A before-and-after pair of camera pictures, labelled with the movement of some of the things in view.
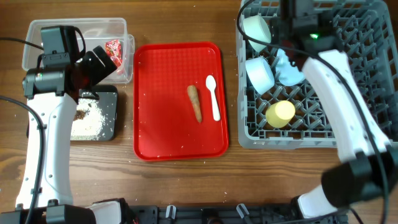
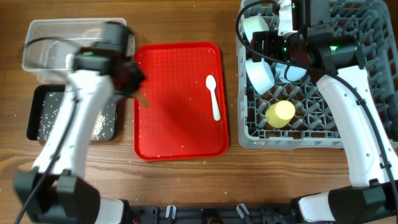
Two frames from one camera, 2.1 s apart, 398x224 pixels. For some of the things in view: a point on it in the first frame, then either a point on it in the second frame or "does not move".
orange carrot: (193, 96) → (145, 102)
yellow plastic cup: (279, 114) does not move
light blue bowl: (260, 74) does not move
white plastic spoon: (211, 83) does not move
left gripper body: (94, 70) → (131, 86)
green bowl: (257, 28) does not move
